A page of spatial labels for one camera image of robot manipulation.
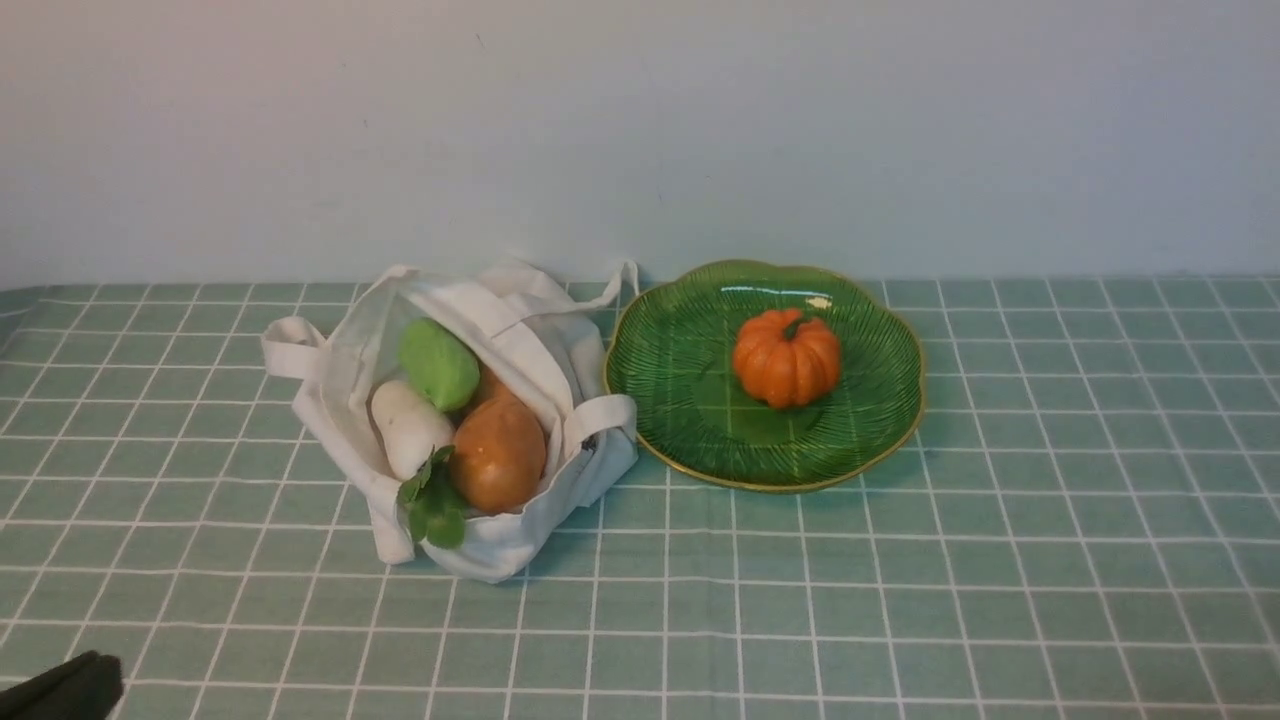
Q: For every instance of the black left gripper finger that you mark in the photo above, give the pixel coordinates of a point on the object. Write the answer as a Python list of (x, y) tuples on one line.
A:
[(86, 687)]

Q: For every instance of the orange toy pumpkin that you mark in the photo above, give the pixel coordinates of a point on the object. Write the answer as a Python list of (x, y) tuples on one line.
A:
[(787, 358)]

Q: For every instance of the white cloth tote bag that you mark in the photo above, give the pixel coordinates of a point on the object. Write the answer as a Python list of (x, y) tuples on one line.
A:
[(539, 341)]

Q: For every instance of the white radish with leaves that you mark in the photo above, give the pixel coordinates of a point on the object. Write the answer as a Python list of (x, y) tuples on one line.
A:
[(418, 440)]

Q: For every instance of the brown toy potato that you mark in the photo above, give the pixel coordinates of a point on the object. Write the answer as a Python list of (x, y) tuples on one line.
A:
[(500, 450)]

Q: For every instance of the green toy vegetable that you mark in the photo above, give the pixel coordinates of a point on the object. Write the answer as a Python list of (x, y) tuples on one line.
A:
[(438, 364)]

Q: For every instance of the green glass plate gold rim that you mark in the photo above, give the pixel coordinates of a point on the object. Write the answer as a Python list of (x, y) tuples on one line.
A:
[(671, 353)]

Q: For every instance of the green checkered tablecloth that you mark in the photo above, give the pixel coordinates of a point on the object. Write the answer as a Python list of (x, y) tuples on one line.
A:
[(1085, 527)]

